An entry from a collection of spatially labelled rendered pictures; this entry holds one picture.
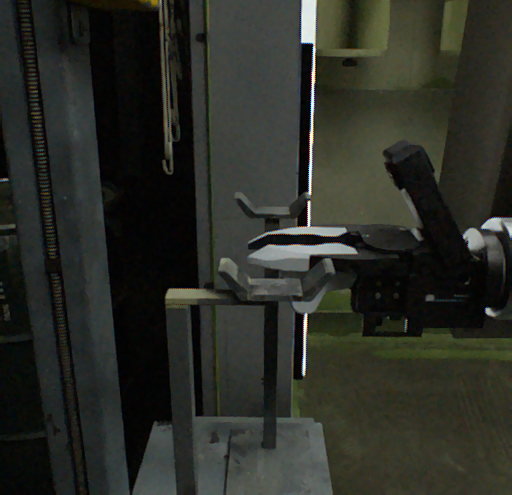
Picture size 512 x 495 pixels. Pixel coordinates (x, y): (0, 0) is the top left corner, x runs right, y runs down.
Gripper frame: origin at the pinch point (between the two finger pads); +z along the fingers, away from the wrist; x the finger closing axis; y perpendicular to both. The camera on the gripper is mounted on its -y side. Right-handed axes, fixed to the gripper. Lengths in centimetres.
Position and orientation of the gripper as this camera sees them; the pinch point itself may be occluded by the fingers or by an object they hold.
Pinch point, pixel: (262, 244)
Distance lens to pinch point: 48.0
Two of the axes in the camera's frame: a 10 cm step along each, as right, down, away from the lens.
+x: 0.2, -3.1, 9.5
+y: 0.0, 9.5, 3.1
